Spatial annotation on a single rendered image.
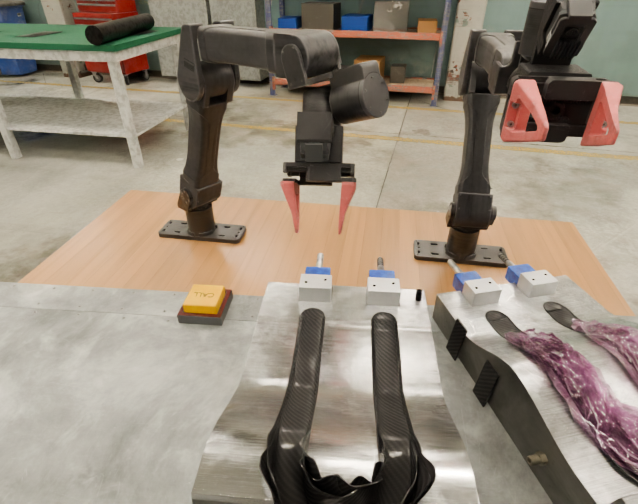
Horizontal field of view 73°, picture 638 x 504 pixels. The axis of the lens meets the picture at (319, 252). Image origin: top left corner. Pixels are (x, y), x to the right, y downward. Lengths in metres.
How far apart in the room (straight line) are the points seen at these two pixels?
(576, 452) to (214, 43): 0.75
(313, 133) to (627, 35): 5.75
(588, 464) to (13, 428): 0.73
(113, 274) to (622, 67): 5.88
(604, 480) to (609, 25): 5.73
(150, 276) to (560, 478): 0.77
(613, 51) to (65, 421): 6.04
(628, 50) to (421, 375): 5.80
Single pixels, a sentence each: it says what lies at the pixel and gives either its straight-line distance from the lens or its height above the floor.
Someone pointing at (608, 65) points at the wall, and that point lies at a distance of 6.20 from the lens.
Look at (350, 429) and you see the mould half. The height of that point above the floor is 0.92.
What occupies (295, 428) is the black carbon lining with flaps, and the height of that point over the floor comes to 0.92.
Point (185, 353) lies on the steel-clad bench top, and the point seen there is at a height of 0.80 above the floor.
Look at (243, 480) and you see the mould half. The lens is 0.46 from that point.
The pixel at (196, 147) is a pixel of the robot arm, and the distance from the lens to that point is 0.91.
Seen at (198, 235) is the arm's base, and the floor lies 0.81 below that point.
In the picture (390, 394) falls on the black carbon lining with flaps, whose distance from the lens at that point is 0.58.
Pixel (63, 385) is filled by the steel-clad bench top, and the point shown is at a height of 0.80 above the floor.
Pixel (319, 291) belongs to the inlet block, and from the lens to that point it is 0.67.
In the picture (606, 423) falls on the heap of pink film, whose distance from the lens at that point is 0.62.
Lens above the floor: 1.33
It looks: 33 degrees down
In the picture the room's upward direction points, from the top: straight up
